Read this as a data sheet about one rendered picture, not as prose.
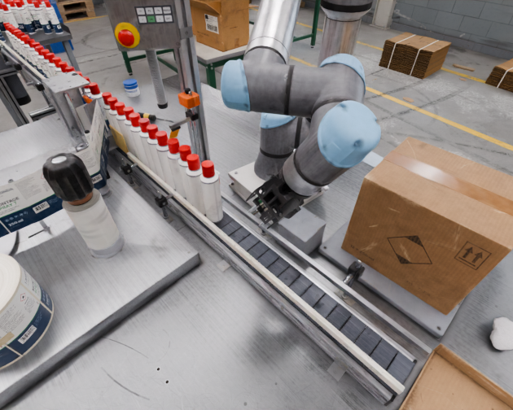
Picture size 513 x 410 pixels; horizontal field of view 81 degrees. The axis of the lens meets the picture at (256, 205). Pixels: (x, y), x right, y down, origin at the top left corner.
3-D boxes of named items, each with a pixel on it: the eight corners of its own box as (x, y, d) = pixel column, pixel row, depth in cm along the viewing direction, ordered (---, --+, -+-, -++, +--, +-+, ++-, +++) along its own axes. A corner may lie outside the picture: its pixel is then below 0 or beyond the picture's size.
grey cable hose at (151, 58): (155, 106, 102) (138, 39, 87) (164, 103, 104) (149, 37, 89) (161, 111, 101) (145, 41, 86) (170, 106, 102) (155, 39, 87)
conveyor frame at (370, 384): (72, 119, 145) (67, 109, 142) (94, 111, 151) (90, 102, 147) (385, 407, 62) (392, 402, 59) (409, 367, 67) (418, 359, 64)
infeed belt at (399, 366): (74, 115, 145) (70, 108, 142) (90, 110, 149) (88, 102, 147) (389, 400, 62) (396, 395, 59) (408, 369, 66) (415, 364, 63)
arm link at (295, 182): (314, 137, 49) (345, 176, 48) (300, 151, 53) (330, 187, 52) (283, 155, 45) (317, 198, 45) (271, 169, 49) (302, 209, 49)
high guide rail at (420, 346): (142, 137, 112) (141, 133, 111) (145, 136, 113) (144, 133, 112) (427, 356, 58) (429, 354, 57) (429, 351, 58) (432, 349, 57)
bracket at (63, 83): (41, 81, 102) (40, 79, 101) (75, 72, 108) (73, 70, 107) (56, 94, 95) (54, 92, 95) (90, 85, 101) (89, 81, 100)
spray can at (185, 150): (186, 196, 99) (174, 143, 85) (202, 194, 100) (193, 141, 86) (187, 207, 96) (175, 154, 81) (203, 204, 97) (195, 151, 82)
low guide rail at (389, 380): (128, 157, 112) (126, 152, 111) (131, 155, 113) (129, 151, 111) (399, 394, 58) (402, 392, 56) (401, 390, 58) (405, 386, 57)
